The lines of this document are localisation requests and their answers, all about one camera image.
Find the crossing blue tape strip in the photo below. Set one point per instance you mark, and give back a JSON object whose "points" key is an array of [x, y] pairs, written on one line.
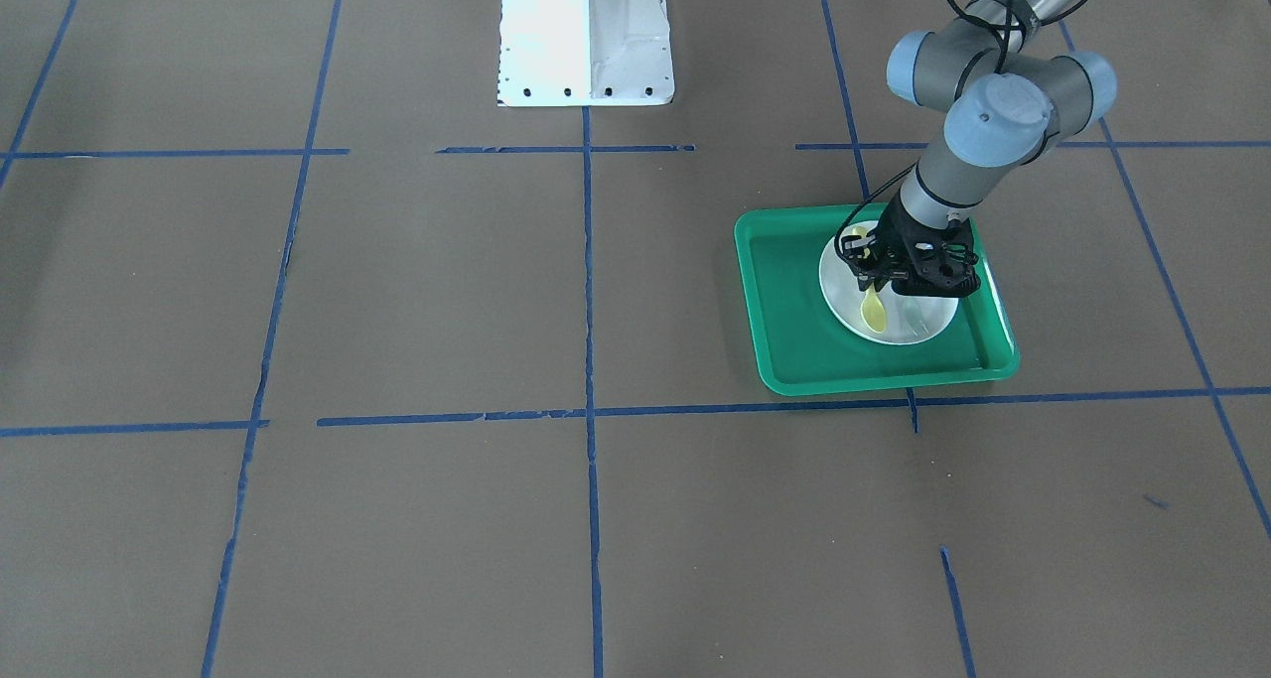
{"points": [[912, 403]]}

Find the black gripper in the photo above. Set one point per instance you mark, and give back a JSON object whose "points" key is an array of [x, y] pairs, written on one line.
{"points": [[891, 239]]}

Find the long blue tape strip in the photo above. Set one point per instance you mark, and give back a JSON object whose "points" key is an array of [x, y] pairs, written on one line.
{"points": [[590, 408]]}

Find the white round plate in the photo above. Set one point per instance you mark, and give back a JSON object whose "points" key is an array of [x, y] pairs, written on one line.
{"points": [[843, 295]]}

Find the green plastic tray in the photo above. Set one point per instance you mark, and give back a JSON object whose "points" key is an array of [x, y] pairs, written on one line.
{"points": [[802, 343]]}

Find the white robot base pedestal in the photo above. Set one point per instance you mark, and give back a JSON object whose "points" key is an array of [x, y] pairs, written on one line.
{"points": [[574, 53]]}

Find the grey plastic fork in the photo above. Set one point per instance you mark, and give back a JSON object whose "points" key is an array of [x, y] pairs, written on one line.
{"points": [[912, 310]]}

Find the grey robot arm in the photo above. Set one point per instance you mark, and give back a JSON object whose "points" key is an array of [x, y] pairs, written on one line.
{"points": [[1002, 110]]}

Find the yellow plastic spoon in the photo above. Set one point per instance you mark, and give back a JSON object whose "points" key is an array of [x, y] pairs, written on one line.
{"points": [[873, 311]]}

